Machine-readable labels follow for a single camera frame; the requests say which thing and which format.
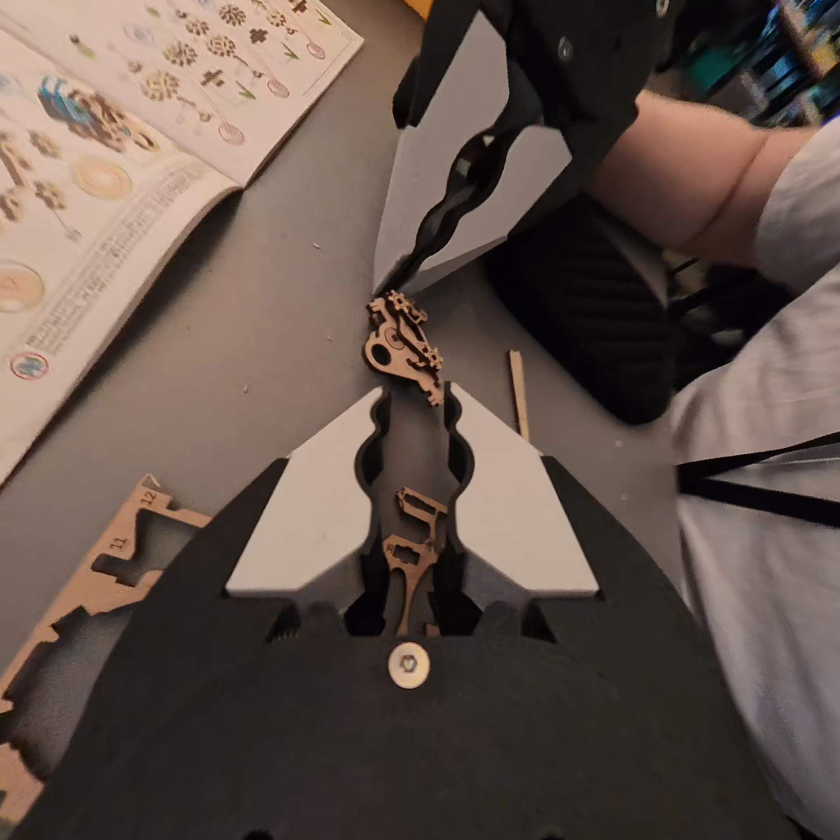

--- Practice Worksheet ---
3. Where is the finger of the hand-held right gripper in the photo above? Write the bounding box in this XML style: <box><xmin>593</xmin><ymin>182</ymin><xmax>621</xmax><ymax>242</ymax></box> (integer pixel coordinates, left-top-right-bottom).
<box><xmin>371</xmin><ymin>12</ymin><xmax>526</xmax><ymax>298</ymax></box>
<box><xmin>397</xmin><ymin>123</ymin><xmax>573</xmax><ymax>295</ymax></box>

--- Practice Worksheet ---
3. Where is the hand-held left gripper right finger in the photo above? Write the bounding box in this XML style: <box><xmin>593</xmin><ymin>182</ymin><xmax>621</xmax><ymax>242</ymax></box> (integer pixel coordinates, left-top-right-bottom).
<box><xmin>430</xmin><ymin>381</ymin><xmax>603</xmax><ymax>637</ymax></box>

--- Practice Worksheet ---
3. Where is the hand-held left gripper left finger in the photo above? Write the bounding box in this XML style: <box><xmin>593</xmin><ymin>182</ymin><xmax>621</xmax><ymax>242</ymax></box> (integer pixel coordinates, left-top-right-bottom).
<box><xmin>223</xmin><ymin>385</ymin><xmax>393</xmax><ymax>637</ymax></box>

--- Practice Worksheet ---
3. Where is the small wooden model assembly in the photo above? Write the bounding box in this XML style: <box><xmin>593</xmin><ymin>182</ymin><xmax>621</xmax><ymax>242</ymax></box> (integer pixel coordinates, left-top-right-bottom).
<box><xmin>363</xmin><ymin>289</ymin><xmax>447</xmax><ymax>408</ymax></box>

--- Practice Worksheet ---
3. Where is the laser-cut plywood parts sheet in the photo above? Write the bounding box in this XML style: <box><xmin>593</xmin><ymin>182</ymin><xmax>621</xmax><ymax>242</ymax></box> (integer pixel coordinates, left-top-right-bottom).
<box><xmin>0</xmin><ymin>474</ymin><xmax>460</xmax><ymax>829</ymax></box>

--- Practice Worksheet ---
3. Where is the tapered wooden stick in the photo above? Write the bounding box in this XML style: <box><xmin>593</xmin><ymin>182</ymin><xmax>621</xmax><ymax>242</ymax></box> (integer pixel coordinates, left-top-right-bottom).
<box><xmin>508</xmin><ymin>350</ymin><xmax>531</xmax><ymax>442</ymax></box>

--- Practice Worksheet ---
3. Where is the black quilted seat cushion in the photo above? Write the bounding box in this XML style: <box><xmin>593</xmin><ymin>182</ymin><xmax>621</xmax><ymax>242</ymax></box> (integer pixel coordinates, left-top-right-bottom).
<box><xmin>486</xmin><ymin>193</ymin><xmax>683</xmax><ymax>424</ymax></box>

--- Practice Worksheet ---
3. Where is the colourful shelf display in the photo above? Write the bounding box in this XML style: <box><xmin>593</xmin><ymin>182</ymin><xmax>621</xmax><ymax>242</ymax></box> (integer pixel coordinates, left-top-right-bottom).
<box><xmin>656</xmin><ymin>0</ymin><xmax>840</xmax><ymax>129</ymax></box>

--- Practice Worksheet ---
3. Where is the open instruction booklet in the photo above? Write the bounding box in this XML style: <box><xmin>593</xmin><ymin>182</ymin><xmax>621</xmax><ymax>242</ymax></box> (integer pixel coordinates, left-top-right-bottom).
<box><xmin>0</xmin><ymin>0</ymin><xmax>365</xmax><ymax>487</ymax></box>

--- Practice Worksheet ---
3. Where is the black lanyard strap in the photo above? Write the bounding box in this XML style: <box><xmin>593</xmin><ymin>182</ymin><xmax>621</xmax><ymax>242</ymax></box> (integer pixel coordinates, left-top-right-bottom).
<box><xmin>676</xmin><ymin>433</ymin><xmax>840</xmax><ymax>526</ymax></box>

